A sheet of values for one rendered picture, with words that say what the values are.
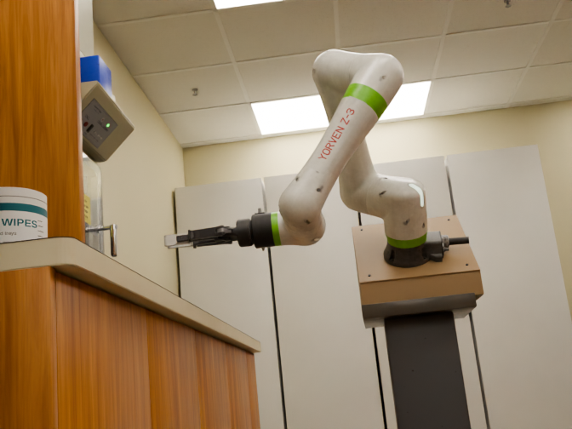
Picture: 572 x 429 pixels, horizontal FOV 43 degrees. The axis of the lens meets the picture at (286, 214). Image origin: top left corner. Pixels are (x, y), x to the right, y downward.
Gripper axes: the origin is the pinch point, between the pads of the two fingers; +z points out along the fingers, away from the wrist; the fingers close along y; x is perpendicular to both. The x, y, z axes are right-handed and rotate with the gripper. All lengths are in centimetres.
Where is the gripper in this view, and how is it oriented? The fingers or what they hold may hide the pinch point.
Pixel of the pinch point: (178, 240)
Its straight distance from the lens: 200.5
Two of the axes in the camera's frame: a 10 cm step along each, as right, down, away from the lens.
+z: -9.9, 1.2, 0.8
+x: 1.0, 9.6, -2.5
